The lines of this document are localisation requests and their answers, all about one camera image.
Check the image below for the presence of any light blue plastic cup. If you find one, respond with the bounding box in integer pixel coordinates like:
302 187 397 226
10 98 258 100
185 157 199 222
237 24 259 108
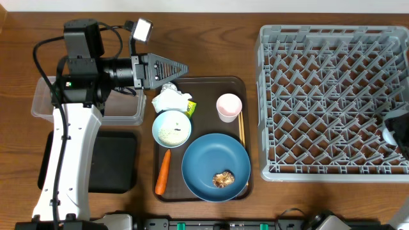
381 109 408 146

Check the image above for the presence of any white paper napkin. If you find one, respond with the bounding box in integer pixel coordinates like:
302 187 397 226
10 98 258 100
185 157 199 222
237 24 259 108
152 82 192 113

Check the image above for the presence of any pink plastic cup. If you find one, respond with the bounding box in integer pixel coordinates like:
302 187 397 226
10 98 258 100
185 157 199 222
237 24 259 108
216 93 242 123

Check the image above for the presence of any orange carrot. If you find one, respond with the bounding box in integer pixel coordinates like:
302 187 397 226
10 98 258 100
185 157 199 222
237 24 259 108
155 149 171 196

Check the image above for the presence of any green yellow foil wrapper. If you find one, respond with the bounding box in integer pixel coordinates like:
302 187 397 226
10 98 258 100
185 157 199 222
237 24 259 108
185 100 197 119

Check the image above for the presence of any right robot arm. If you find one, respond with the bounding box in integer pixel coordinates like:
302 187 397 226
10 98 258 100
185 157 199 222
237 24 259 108
383 110 408 229

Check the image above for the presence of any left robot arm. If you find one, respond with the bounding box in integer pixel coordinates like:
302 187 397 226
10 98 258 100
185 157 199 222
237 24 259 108
15 19 189 230

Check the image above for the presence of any grey dishwasher rack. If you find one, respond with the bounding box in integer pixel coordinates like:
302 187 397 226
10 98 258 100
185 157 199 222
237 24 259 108
255 25 408 183

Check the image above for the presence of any clear plastic bin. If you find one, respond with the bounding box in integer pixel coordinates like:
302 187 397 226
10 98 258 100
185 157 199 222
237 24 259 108
31 77 146 126

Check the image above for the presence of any light blue rice bowl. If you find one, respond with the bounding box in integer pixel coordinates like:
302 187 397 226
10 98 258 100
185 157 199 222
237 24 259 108
152 111 192 148

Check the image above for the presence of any dark brown serving tray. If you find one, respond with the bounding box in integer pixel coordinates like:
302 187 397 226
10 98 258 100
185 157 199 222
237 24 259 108
157 76 253 203

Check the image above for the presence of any dark blue plate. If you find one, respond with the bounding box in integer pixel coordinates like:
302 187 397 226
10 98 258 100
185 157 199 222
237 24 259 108
181 133 251 203

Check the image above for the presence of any brown food scrap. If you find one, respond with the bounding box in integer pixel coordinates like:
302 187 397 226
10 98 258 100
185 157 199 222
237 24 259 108
212 171 235 188

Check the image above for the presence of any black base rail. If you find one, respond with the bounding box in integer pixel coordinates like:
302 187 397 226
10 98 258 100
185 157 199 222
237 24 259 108
89 210 381 230

